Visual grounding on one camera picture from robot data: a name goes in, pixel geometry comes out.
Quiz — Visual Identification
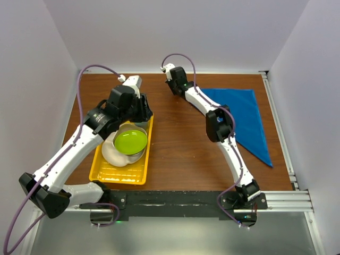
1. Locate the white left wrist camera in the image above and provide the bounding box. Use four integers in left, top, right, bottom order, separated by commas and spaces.
117, 74, 142, 98

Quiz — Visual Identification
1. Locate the blue cloth napkin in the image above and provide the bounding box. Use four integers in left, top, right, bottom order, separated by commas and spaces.
201, 88, 273, 167

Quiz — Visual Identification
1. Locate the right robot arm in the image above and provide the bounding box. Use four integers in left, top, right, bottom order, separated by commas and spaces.
160, 63, 261, 209

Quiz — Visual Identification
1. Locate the grey metal bowl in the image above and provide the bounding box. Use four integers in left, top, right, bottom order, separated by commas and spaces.
113, 124, 148, 157

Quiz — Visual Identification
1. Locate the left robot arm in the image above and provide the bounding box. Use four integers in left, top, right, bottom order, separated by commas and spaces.
19, 85, 153, 219

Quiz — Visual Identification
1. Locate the aluminium frame rail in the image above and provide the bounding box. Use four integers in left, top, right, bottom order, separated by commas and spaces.
20, 69, 327, 255

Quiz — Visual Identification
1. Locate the green plastic plate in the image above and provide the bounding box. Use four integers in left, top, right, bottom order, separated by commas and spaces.
114, 130, 148, 155

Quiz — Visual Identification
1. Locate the beige flower-shaped plate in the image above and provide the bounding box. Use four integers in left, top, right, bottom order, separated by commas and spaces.
101, 123, 147, 167

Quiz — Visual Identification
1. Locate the blue plastic cup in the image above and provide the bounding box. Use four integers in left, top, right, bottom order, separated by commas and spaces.
134, 121, 149, 130

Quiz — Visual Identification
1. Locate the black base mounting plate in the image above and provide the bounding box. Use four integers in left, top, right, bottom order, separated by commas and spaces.
80, 190, 268, 226

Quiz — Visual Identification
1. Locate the yellow plastic tray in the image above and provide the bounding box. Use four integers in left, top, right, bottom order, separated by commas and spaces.
89, 116, 154, 185

